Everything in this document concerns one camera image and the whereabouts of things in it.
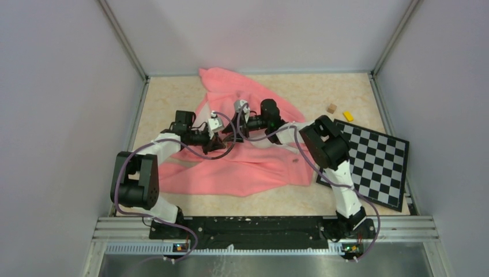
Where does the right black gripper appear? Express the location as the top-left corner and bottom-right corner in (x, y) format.
(223, 112), (270, 144)

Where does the pink zip-up jacket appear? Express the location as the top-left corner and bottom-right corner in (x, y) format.
(159, 68), (313, 197)

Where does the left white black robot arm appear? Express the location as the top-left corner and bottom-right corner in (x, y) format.
(110, 110), (232, 239)

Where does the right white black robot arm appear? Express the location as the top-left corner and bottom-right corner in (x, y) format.
(222, 99), (375, 242)

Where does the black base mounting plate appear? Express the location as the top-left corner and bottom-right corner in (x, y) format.
(149, 216), (375, 250)

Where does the small wooden cube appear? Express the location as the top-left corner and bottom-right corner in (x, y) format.
(326, 103), (337, 114)

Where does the small yellow block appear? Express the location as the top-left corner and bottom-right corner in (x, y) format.
(343, 111), (355, 122)

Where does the black white checkerboard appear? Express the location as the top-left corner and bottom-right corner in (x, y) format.
(334, 119), (409, 212)

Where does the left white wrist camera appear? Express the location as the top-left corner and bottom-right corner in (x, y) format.
(207, 111), (225, 134)

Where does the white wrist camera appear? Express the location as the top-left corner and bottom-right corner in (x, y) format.
(207, 111), (225, 134)
(234, 99), (251, 122)

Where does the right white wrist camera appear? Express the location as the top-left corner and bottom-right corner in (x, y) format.
(234, 99), (251, 122)

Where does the aluminium front rail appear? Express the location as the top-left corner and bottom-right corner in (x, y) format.
(92, 216), (439, 257)

